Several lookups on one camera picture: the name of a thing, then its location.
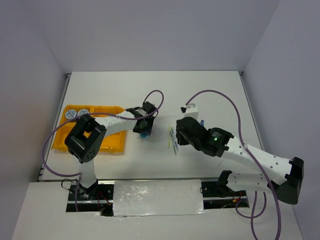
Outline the orange plastic sorting tray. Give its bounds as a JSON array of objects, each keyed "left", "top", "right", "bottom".
[{"left": 51, "top": 105, "right": 128, "bottom": 154}]

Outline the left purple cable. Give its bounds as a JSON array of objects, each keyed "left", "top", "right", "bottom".
[{"left": 42, "top": 89, "right": 165, "bottom": 213}]

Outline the blue round tin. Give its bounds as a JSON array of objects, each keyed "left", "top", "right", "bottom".
[{"left": 77, "top": 108, "right": 90, "bottom": 116}]

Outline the white pen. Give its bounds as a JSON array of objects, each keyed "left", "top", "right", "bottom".
[
  {"left": 170, "top": 127, "right": 179, "bottom": 152},
  {"left": 169, "top": 127, "right": 177, "bottom": 156}
]

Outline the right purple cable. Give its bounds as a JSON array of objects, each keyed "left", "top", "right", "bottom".
[{"left": 184, "top": 89, "right": 282, "bottom": 240}]

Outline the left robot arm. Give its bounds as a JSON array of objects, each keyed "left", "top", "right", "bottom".
[{"left": 64, "top": 101, "right": 158, "bottom": 200}]

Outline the silver foil covered plate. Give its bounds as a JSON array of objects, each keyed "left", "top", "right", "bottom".
[{"left": 112, "top": 179, "right": 205, "bottom": 217}]

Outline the yellow thin pen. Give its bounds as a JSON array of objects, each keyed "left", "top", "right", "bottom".
[{"left": 168, "top": 125, "right": 173, "bottom": 149}]

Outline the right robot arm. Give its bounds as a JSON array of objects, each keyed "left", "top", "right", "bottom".
[{"left": 176, "top": 116, "right": 304, "bottom": 205}]

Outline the purple cable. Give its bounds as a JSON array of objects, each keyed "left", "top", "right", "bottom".
[
  {"left": 42, "top": 89, "right": 165, "bottom": 213},
  {"left": 184, "top": 89, "right": 282, "bottom": 240}
]

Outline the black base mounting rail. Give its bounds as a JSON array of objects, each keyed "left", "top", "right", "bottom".
[{"left": 66, "top": 181, "right": 249, "bottom": 217}]

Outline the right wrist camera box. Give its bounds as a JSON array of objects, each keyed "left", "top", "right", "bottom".
[{"left": 180, "top": 103, "right": 199, "bottom": 120}]

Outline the grey-blue round tin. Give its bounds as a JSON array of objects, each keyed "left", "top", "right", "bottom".
[{"left": 64, "top": 109, "right": 78, "bottom": 120}]

